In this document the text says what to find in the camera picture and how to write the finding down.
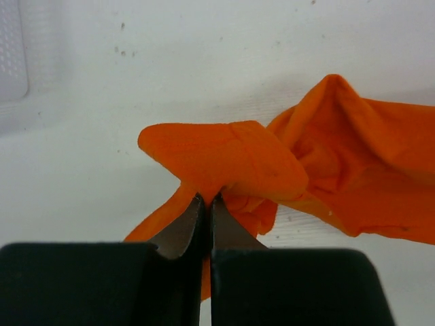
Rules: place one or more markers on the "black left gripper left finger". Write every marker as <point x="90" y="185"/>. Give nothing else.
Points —
<point x="156" y="282"/>

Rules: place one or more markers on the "orange t shirt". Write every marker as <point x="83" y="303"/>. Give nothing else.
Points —
<point x="360" y="165"/>

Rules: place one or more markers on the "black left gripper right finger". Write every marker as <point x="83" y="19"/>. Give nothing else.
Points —
<point x="252" y="284"/>

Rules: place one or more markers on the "white plastic basket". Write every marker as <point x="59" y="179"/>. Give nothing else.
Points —
<point x="14" y="77"/>

